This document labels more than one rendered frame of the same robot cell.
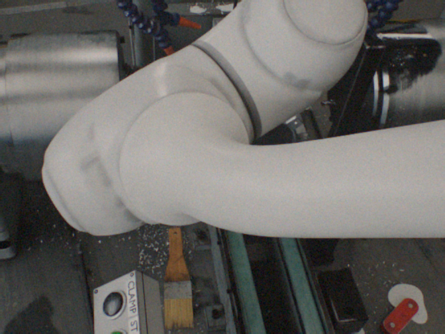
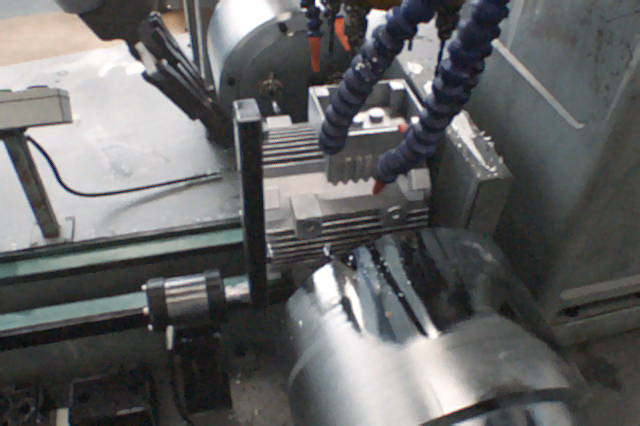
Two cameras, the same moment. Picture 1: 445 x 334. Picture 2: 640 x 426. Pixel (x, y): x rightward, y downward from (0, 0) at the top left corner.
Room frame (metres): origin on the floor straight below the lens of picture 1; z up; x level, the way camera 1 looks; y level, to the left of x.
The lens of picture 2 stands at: (0.66, -0.57, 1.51)
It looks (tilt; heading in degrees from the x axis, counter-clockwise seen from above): 44 degrees down; 89
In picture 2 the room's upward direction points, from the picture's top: 4 degrees clockwise
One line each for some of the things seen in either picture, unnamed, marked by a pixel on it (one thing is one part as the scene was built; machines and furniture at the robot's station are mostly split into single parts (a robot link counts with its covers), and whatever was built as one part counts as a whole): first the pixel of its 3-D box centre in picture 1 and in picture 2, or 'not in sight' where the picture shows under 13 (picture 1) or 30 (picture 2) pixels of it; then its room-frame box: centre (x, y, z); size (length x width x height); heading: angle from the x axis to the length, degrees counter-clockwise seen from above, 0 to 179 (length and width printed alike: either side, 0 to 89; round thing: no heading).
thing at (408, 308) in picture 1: (399, 317); not in sight; (0.41, -0.35, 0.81); 0.09 x 0.03 x 0.02; 138
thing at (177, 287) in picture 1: (177, 276); not in sight; (0.44, 0.06, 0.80); 0.21 x 0.05 x 0.01; 12
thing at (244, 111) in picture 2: (349, 109); (251, 220); (0.60, -0.18, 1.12); 0.04 x 0.03 x 0.26; 16
